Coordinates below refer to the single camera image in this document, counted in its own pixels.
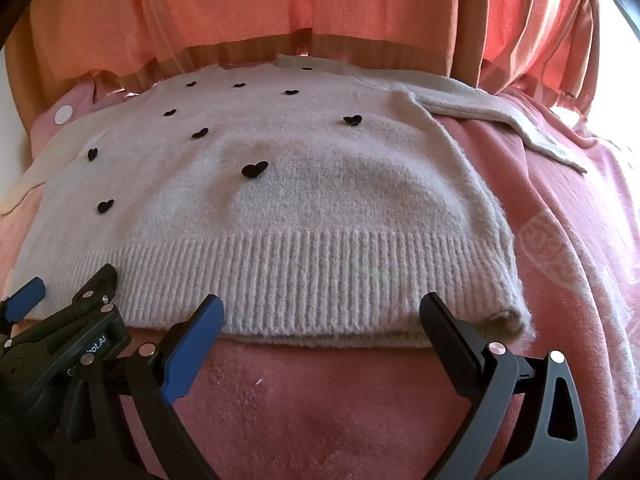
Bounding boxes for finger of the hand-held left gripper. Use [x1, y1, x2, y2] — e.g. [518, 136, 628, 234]
[0, 277, 47, 332]
[70, 263, 119, 311]

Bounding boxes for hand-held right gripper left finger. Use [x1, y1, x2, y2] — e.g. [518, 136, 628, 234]
[120, 295, 224, 480]

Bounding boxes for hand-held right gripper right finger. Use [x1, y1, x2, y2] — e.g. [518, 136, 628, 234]
[419, 292, 591, 480]

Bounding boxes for white knit sweater black hearts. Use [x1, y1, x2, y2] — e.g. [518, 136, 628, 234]
[10, 54, 588, 348]

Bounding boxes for pink printed blanket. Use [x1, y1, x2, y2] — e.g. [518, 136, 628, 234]
[0, 80, 640, 480]

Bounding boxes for pink cloth with white dot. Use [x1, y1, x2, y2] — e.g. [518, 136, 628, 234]
[27, 77, 126, 156]

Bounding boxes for orange curtain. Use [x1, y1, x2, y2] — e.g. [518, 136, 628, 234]
[10, 0, 616, 111]

